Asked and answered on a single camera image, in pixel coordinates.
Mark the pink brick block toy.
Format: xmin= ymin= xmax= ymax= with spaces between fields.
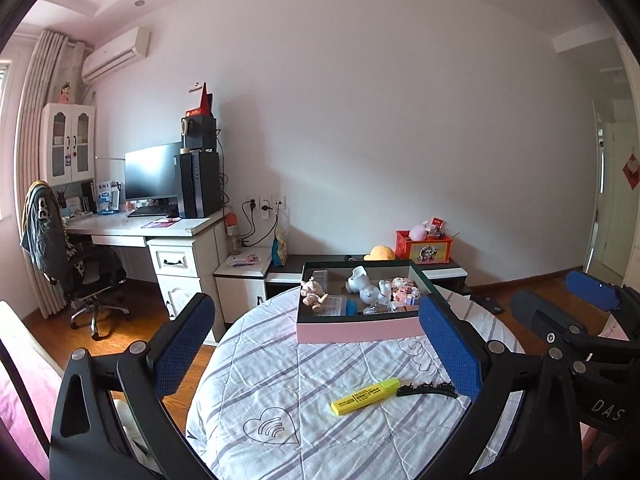
xmin=390 ymin=278 xmax=423 ymax=312

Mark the yellow highlighter marker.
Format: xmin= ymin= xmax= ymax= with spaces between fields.
xmin=330 ymin=378 xmax=400 ymax=416

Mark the blue highlighter marker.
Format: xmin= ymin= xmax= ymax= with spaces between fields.
xmin=344 ymin=299 xmax=360 ymax=318

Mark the pig doll figurine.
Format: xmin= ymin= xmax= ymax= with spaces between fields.
xmin=299 ymin=276 xmax=329 ymax=312

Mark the black bathroom scale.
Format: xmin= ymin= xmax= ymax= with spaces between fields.
xmin=476 ymin=297 xmax=504 ymax=315

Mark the white door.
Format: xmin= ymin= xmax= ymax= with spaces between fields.
xmin=585 ymin=99 xmax=639 ymax=284

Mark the black office chair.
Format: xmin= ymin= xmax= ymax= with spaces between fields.
xmin=21 ymin=180 xmax=129 ymax=341

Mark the red toy crate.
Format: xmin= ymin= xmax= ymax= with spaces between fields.
xmin=395 ymin=217 xmax=452 ymax=266

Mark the white computer desk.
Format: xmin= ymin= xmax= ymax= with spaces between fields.
xmin=67 ymin=211 xmax=228 ymax=347

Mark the white low side table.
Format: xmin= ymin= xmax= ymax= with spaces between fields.
xmin=214 ymin=248 xmax=303 ymax=325

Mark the striped white bed quilt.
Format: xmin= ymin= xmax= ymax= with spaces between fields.
xmin=184 ymin=282 xmax=526 ymax=480

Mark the yellow plush toy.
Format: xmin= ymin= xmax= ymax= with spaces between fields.
xmin=363 ymin=245 xmax=396 ymax=261

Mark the pink storage box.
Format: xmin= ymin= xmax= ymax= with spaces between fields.
xmin=296 ymin=260 xmax=437 ymax=344

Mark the black computer monitor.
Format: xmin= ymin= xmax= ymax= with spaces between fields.
xmin=125 ymin=142 xmax=181 ymax=200

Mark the black computer tower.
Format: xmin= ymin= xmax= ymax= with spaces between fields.
xmin=175 ymin=151 xmax=222 ymax=219

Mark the black speaker box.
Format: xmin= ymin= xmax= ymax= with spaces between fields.
xmin=181 ymin=115 xmax=217 ymax=151

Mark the white glass door cabinet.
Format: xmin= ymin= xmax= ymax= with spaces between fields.
xmin=39 ymin=103 xmax=96 ymax=186

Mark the beige curtain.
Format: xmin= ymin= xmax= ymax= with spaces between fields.
xmin=13 ymin=30 xmax=67 ymax=320

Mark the white air conditioner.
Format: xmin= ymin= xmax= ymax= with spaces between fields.
xmin=81 ymin=27 xmax=151 ymax=84

